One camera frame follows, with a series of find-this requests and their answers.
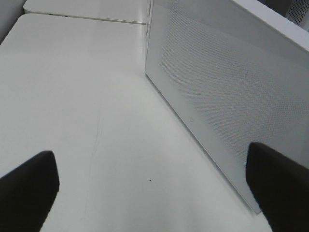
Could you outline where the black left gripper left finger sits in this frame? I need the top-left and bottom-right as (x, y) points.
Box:
(0, 151), (59, 232)

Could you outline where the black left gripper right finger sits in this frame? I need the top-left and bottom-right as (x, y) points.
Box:
(245, 142), (309, 232)

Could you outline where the white microwave door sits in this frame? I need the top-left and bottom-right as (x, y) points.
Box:
(145, 0), (309, 213)

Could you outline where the white microwave oven body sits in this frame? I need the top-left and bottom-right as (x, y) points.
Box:
(259, 0), (309, 27)

